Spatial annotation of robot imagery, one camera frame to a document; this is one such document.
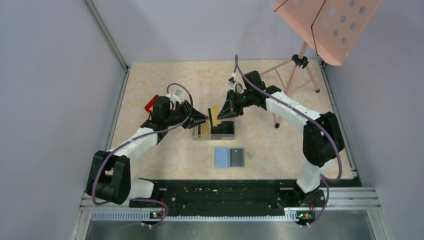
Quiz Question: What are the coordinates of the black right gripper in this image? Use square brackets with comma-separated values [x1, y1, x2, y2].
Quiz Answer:
[217, 89, 254, 121]

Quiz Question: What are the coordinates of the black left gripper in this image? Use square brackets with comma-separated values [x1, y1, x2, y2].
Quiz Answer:
[164, 99, 208, 129]

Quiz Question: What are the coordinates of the black card stack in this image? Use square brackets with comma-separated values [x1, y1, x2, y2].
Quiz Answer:
[210, 121, 235, 135]

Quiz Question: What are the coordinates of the clear plastic card box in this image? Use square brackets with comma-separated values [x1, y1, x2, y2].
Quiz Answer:
[192, 118, 236, 141]

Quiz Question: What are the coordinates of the beige leather card holder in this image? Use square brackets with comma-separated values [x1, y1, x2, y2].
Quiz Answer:
[211, 146, 251, 170]

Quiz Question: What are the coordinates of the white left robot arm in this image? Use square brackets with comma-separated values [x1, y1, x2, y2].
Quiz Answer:
[85, 95, 209, 207]

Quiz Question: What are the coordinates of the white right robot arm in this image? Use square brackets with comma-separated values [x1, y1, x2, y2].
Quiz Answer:
[217, 70, 345, 206]

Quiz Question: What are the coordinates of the yellow card stack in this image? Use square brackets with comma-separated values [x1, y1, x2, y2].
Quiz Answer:
[197, 122, 210, 138]

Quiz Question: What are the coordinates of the pink music stand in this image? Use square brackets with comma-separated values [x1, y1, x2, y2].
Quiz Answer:
[255, 0, 384, 129]

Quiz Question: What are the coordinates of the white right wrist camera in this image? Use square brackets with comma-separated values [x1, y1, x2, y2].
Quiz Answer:
[228, 77, 244, 94]

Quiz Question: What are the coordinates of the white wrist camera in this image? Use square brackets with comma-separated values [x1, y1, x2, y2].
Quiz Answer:
[228, 77, 244, 94]
[167, 89, 183, 104]

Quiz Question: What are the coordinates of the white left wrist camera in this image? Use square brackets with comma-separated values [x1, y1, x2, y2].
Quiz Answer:
[167, 89, 183, 104]

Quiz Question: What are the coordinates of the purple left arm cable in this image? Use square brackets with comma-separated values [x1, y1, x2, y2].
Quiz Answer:
[91, 82, 195, 228]

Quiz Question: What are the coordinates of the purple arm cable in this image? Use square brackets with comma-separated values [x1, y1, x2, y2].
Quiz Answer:
[233, 54, 344, 228]
[91, 82, 195, 228]

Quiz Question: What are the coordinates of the red plastic frame block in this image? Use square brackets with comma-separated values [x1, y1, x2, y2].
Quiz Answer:
[144, 94, 159, 113]

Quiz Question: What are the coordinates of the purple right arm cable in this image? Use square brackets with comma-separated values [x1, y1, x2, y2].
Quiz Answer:
[233, 54, 344, 228]

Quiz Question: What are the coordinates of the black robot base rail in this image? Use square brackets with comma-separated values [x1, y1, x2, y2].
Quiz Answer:
[129, 179, 327, 217]

